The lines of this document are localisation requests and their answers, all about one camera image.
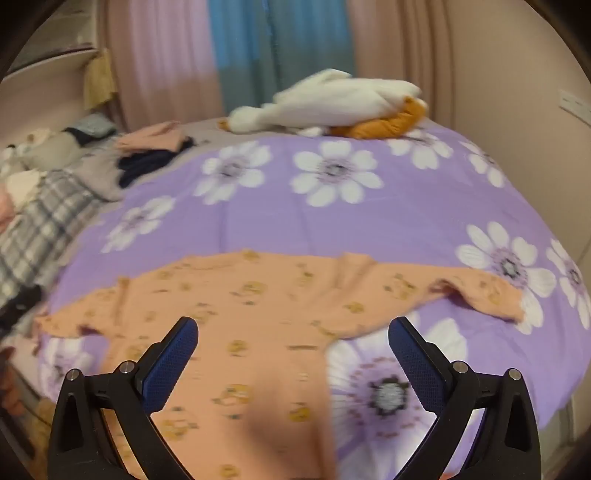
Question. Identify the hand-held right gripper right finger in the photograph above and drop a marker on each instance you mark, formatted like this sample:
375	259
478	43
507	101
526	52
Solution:
415	364

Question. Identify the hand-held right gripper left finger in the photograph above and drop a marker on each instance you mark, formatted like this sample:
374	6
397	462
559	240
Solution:
171	364

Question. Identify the peach printed baby garment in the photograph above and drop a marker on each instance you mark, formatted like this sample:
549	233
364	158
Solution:
258	314

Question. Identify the folded navy clothes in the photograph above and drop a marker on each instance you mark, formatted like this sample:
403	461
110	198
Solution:
147	164

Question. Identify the folded pink clothes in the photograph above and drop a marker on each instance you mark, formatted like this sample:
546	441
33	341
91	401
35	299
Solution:
152	137

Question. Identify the cream folded clothes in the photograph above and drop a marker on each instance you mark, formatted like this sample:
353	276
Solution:
21	187

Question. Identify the dark cloth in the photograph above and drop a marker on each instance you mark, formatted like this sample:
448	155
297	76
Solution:
18	307

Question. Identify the purple floral blanket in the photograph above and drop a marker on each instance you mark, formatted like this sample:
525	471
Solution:
277	217

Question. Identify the grey plaid pillow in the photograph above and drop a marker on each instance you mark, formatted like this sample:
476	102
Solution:
41	230

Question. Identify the pink cloth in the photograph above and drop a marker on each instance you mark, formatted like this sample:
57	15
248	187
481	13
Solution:
4	205

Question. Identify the beige pillow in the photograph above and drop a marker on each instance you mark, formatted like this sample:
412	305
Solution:
53	150

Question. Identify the white goose plush toy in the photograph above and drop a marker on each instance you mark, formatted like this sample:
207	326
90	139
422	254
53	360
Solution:
332	104

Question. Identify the yellow pleated fabric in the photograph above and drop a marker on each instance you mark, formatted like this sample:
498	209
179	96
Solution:
99	81

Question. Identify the pink curtain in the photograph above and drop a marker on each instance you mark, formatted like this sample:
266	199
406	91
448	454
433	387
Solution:
161	60
401	41

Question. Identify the white shelf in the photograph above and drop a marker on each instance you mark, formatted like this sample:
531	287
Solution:
55	60

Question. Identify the blue curtain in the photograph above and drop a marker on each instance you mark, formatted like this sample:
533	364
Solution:
277	50

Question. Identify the white wall socket strip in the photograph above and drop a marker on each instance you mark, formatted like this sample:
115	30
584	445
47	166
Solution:
575	105

